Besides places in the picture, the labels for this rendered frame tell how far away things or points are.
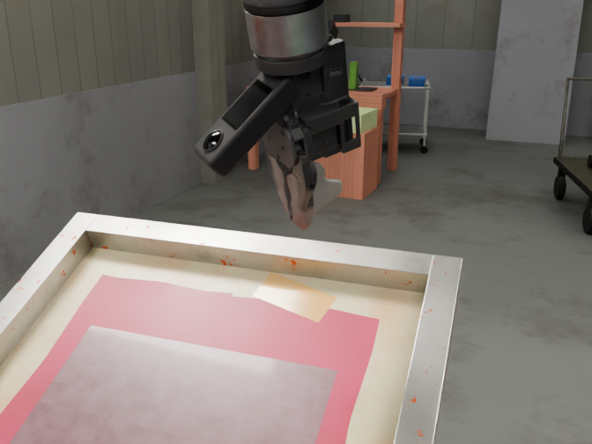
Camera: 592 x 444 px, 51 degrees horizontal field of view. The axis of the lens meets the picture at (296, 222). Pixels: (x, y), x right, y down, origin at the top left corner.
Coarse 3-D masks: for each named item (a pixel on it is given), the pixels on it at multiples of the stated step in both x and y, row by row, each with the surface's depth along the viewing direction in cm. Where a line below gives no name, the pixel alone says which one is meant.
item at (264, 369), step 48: (240, 336) 79; (288, 336) 78; (336, 336) 77; (192, 384) 74; (240, 384) 73; (288, 384) 72; (336, 384) 72; (192, 432) 69; (240, 432) 69; (288, 432) 68; (336, 432) 67
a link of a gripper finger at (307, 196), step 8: (296, 144) 62; (296, 152) 62; (304, 152) 62; (304, 160) 62; (312, 160) 63; (296, 168) 63; (304, 168) 62; (312, 168) 63; (304, 176) 62; (312, 176) 63; (304, 184) 63; (312, 184) 64; (304, 192) 64; (312, 192) 64; (304, 200) 65; (312, 200) 66; (304, 208) 66
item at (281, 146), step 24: (336, 48) 60; (264, 72) 59; (288, 72) 58; (312, 72) 61; (336, 72) 62; (312, 96) 62; (336, 96) 63; (288, 120) 61; (312, 120) 61; (336, 120) 62; (288, 144) 62; (312, 144) 62; (336, 144) 65; (360, 144) 66; (288, 168) 65
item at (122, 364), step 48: (96, 288) 89; (144, 288) 88; (96, 336) 82; (144, 336) 81; (192, 336) 80; (48, 384) 77; (96, 384) 76; (144, 384) 75; (0, 432) 72; (48, 432) 72; (96, 432) 71; (144, 432) 70
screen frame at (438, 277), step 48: (96, 240) 94; (144, 240) 91; (192, 240) 89; (240, 240) 87; (288, 240) 86; (48, 288) 87; (432, 288) 76; (0, 336) 79; (432, 336) 71; (432, 384) 66; (432, 432) 62
